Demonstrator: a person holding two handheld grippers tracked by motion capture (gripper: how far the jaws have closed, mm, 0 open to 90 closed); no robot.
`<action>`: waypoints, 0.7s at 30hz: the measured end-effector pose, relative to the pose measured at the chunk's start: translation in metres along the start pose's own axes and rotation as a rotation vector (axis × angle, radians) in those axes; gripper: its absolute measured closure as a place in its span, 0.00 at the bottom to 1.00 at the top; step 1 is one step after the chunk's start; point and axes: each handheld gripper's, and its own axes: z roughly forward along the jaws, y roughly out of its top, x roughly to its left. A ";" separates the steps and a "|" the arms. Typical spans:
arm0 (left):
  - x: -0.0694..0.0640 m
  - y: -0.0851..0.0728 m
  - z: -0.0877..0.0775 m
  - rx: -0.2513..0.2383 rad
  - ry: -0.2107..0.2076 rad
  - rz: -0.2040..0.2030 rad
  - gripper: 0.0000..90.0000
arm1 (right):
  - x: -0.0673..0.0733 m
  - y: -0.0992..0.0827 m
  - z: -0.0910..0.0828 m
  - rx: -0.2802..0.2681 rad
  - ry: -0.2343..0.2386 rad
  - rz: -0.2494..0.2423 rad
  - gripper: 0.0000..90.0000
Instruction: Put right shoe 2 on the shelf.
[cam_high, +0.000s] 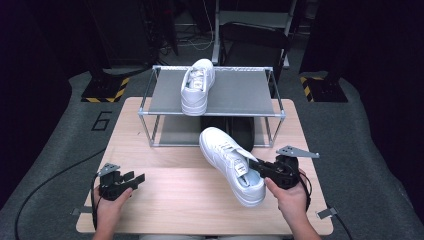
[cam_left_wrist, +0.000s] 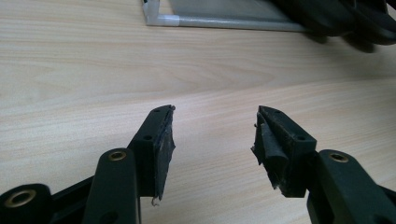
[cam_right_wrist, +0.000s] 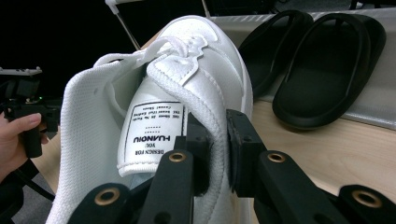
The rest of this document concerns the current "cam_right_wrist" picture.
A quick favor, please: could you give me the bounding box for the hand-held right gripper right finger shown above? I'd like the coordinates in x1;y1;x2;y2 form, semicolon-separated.
225;108;349;224

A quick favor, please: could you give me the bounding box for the white lace-up sneaker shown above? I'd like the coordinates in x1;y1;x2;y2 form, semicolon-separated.
46;14;255;224

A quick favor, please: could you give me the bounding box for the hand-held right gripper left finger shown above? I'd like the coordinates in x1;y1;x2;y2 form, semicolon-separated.
138;111;213;224

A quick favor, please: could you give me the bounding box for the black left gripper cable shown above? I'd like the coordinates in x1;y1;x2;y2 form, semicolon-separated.
8;158;56;203

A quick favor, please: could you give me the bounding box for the black flip-flop slipper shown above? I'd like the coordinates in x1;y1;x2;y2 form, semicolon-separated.
272;12;388;131
237;8;314;98

